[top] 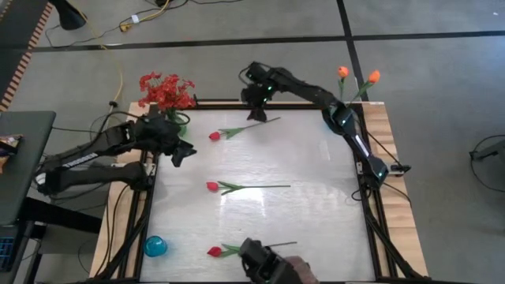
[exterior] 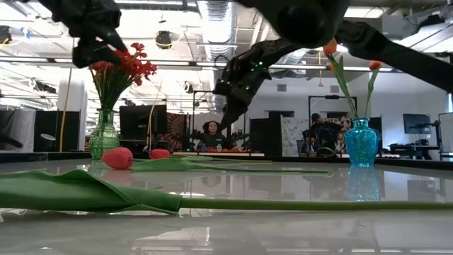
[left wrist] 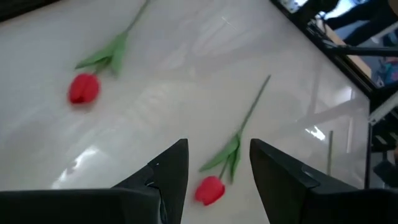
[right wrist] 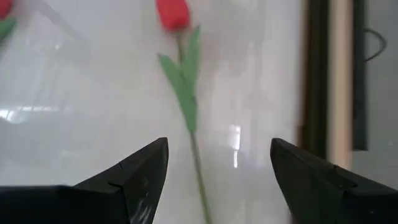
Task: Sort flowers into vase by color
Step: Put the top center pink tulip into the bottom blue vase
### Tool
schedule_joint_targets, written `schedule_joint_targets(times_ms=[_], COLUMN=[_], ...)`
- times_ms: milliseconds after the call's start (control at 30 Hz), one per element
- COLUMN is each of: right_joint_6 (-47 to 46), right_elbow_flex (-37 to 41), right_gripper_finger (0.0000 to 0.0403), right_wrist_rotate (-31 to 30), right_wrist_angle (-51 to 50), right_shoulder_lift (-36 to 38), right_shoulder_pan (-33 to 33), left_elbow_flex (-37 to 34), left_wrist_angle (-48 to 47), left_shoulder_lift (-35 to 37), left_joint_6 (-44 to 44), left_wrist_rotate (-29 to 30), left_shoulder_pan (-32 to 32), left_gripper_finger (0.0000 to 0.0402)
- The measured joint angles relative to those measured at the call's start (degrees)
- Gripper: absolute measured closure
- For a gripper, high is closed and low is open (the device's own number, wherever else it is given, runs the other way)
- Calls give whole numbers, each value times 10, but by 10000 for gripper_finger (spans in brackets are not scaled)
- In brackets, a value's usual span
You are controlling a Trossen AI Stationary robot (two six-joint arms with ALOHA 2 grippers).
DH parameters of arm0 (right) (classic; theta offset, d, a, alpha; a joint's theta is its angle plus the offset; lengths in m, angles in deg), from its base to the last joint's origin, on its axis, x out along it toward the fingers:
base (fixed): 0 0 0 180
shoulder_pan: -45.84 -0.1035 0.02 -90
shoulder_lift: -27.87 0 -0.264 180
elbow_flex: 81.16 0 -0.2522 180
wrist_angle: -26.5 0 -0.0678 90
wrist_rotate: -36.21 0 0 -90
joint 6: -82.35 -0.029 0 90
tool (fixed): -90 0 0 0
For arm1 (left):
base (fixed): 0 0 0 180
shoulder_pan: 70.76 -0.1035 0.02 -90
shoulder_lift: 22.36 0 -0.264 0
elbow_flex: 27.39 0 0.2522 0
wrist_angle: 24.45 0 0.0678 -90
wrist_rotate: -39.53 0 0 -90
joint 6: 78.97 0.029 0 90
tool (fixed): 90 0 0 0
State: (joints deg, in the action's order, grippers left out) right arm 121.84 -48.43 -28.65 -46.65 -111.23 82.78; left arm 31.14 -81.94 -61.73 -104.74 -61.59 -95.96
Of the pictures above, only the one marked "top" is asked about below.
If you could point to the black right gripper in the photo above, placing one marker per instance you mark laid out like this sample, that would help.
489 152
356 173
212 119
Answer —
256 96

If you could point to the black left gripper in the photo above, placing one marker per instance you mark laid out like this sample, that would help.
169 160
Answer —
161 134

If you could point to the red artificial tulip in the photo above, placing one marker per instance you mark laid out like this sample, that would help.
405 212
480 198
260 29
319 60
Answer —
214 136
214 251
212 186

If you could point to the orange artificial tulip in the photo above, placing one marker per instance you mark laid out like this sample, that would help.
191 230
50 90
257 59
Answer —
374 76
343 72

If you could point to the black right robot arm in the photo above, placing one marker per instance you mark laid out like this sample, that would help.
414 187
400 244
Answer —
307 92

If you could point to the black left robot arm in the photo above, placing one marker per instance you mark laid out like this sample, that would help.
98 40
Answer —
102 177

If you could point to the green glass vase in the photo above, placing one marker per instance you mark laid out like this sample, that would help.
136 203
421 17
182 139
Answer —
182 128

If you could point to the round teal glass vase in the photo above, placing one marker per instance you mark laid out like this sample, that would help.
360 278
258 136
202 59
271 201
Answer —
155 246

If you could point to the black bulky device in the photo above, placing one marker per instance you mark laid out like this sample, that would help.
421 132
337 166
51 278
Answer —
264 264

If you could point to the black desk support bar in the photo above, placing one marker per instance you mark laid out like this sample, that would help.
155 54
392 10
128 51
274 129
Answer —
59 215

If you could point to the dark grey desk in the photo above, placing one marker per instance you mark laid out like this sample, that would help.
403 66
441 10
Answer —
23 169

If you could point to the person's hand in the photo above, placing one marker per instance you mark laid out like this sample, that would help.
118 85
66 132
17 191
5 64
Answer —
304 272

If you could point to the colourful snack bag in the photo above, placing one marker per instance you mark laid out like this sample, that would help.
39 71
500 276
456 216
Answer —
8 143

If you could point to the backlit keyboard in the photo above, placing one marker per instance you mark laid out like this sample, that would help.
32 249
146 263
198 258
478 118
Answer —
7 254

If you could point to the black mat orange striped edge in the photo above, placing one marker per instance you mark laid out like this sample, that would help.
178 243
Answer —
16 23

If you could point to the black metal table frame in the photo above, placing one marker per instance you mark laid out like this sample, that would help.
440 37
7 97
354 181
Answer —
296 106

